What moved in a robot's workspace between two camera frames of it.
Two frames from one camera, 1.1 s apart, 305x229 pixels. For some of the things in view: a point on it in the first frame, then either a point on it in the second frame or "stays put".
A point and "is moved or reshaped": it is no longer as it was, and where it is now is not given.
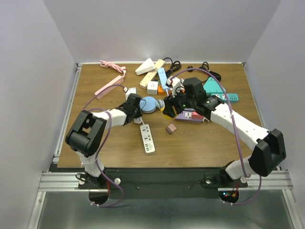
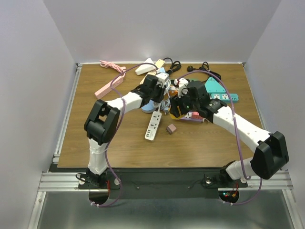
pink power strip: x=117 y=81 stays put
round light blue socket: x=150 y=105 stays put
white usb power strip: x=147 y=140 -> x=153 y=125
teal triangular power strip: x=212 y=86 stays put
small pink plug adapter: x=170 y=129 stays put
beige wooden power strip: x=150 y=76 stays put
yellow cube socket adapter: x=167 y=117 is moved or reshaped
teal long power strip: x=227 y=97 stays put
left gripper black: x=139 y=113 -> x=161 y=90
